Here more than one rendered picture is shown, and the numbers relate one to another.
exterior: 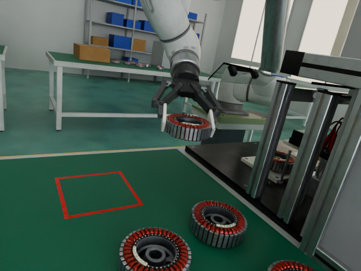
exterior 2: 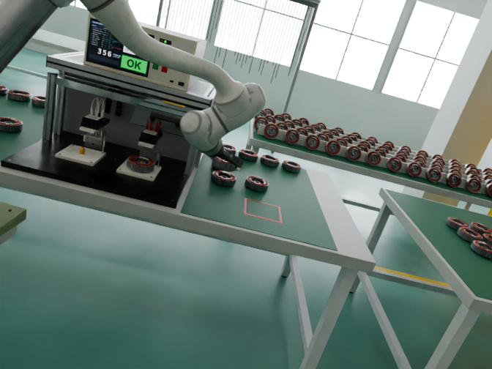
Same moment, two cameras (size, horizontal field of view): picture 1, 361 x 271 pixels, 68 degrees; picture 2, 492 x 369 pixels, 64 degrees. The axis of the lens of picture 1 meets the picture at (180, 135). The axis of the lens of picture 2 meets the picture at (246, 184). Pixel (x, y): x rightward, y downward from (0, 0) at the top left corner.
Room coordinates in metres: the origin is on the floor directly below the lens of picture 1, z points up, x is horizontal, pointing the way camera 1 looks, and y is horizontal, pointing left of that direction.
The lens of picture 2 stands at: (1.90, 0.79, 1.41)
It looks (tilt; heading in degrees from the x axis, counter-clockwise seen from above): 21 degrees down; 208
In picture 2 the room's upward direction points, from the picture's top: 16 degrees clockwise
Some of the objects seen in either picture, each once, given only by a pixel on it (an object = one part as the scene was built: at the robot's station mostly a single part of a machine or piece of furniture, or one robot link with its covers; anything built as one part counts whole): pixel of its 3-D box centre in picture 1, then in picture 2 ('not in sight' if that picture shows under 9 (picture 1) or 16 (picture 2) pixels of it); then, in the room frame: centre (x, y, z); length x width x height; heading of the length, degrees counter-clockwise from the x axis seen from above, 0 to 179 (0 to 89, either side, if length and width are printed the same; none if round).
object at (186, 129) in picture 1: (187, 126); (225, 162); (0.61, -0.01, 0.91); 0.11 x 0.11 x 0.04
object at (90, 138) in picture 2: not in sight; (95, 140); (0.79, -0.59, 0.80); 0.08 x 0.05 x 0.06; 123
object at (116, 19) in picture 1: (115, 19); not in sight; (6.75, 2.01, 1.41); 0.42 x 0.28 x 0.26; 35
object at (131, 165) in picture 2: (276, 160); (140, 163); (0.78, -0.31, 0.80); 0.11 x 0.11 x 0.04
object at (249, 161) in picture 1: (274, 167); (140, 169); (0.78, -0.31, 0.78); 0.15 x 0.15 x 0.01; 33
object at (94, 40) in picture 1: (98, 41); not in sight; (6.57, 2.30, 0.87); 0.40 x 0.36 x 0.17; 33
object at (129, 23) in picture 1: (130, 24); not in sight; (6.96, 1.68, 1.37); 0.42 x 0.36 x 0.18; 35
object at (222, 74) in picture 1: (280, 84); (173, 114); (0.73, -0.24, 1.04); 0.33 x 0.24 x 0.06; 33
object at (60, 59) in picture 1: (138, 93); not in sight; (3.60, 0.67, 0.38); 2.20 x 0.90 x 0.75; 123
